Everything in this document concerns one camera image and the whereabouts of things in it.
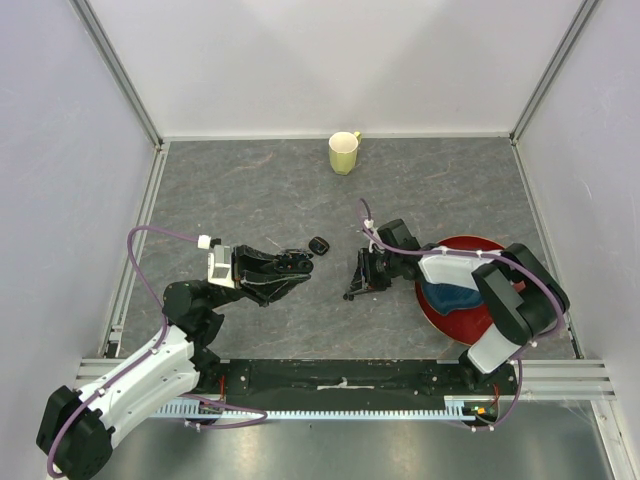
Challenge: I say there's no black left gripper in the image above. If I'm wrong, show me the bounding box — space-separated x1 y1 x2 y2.
208 243 311 310

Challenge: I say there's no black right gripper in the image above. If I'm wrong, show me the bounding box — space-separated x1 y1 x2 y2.
347 247 400 295

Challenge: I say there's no black case with gold line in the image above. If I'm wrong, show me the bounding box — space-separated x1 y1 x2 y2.
308 236 330 256

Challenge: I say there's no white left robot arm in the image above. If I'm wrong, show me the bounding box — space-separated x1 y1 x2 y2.
36 245 313 479

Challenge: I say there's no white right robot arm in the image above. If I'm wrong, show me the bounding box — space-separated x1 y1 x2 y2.
344 216 570 394

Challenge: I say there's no blue leaf-shaped dish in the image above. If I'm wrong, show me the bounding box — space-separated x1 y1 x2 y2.
421 282 484 316

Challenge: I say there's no red round plate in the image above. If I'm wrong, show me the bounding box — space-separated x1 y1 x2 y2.
414 235 504 346

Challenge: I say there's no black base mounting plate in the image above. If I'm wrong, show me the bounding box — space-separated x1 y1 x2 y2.
194 359 517 410

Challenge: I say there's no pale green mug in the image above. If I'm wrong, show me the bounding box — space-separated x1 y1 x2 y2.
328 131 361 175

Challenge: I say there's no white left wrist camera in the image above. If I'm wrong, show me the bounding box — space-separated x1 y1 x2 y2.
197 235 235 289

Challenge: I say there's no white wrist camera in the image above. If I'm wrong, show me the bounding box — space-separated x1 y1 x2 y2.
362 217 380 253
197 235 235 289

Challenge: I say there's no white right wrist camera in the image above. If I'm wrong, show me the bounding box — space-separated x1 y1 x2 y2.
362 217 380 253

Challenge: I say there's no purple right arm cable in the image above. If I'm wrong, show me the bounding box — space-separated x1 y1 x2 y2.
355 198 569 434

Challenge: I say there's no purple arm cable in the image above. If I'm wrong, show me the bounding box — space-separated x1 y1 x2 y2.
355 198 569 434
46 225 271 479

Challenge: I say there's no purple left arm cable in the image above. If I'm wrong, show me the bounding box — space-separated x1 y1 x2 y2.
46 225 271 479

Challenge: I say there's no white slotted cable duct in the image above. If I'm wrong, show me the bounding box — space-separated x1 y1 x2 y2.
151 396 499 424

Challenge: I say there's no aluminium frame post left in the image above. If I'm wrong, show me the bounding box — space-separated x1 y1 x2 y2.
69 0 164 150

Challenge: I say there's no aluminium frame post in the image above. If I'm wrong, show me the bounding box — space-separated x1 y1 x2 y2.
509 0 601 146
69 0 164 150

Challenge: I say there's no aluminium frame post right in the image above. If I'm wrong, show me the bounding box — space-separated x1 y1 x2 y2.
509 0 601 146

